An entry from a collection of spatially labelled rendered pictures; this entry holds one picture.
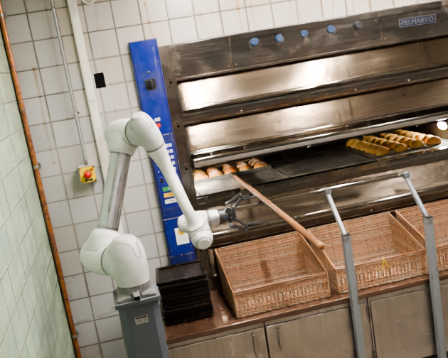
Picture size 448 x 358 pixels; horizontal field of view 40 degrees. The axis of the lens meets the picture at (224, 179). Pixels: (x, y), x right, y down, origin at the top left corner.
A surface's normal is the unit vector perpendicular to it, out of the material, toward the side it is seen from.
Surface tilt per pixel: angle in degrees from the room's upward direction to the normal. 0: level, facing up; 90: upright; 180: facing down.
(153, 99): 90
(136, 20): 90
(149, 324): 90
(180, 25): 90
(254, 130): 70
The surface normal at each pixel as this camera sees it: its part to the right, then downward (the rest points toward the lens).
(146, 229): 0.18, 0.16
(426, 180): 0.11, -0.18
